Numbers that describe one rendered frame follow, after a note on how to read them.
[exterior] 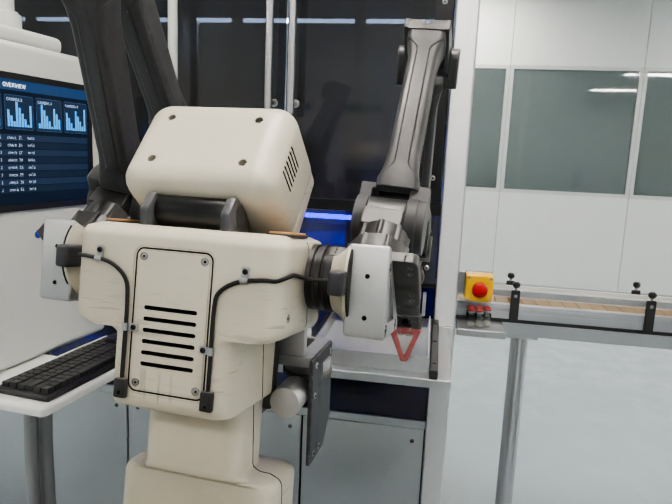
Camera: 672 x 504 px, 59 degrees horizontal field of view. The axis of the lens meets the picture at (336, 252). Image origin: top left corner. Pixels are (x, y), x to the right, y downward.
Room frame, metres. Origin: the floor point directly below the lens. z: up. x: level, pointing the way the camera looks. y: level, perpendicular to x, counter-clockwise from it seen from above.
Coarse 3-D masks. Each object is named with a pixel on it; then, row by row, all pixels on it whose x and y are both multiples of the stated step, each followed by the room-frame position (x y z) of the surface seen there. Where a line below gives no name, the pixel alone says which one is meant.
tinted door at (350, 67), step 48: (336, 0) 1.63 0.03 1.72; (384, 0) 1.61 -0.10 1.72; (432, 0) 1.59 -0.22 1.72; (336, 48) 1.63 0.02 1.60; (384, 48) 1.61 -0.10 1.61; (336, 96) 1.63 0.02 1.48; (384, 96) 1.61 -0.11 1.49; (336, 144) 1.63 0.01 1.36; (384, 144) 1.60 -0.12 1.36; (336, 192) 1.62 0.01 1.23
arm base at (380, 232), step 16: (368, 224) 0.79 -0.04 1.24; (384, 224) 0.78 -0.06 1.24; (368, 240) 0.74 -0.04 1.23; (384, 240) 0.74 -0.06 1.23; (400, 240) 0.77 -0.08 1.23; (400, 256) 0.71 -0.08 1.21; (416, 256) 0.71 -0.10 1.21; (400, 272) 0.72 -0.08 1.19; (416, 272) 0.71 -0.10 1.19; (400, 288) 0.73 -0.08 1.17; (416, 288) 0.73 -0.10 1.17; (400, 304) 0.75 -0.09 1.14; (416, 304) 0.75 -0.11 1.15
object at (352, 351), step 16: (336, 320) 1.58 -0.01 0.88; (320, 336) 1.36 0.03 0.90; (336, 336) 1.43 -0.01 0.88; (400, 336) 1.45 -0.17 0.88; (336, 352) 1.24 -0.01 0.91; (352, 352) 1.23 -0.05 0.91; (368, 352) 1.23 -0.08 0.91; (384, 352) 1.33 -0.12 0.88; (416, 352) 1.34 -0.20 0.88; (384, 368) 1.22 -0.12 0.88; (400, 368) 1.22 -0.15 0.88; (416, 368) 1.21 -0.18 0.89
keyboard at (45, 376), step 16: (112, 336) 1.52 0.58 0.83; (80, 352) 1.38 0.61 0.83; (96, 352) 1.39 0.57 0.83; (112, 352) 1.40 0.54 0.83; (32, 368) 1.27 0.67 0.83; (48, 368) 1.27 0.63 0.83; (64, 368) 1.27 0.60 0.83; (80, 368) 1.28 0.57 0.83; (96, 368) 1.30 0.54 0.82; (112, 368) 1.34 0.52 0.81; (16, 384) 1.18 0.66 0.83; (32, 384) 1.18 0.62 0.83; (48, 384) 1.18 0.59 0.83; (64, 384) 1.20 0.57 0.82; (80, 384) 1.23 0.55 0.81; (48, 400) 1.15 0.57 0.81
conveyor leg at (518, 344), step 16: (512, 336) 1.65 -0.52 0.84; (512, 352) 1.68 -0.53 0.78; (512, 368) 1.68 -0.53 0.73; (512, 384) 1.67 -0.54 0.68; (512, 400) 1.67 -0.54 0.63; (512, 416) 1.67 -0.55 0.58; (512, 432) 1.67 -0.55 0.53; (512, 448) 1.67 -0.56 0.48; (512, 464) 1.67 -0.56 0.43; (512, 480) 1.67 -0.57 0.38; (496, 496) 1.69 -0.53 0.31; (512, 496) 1.68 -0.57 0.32
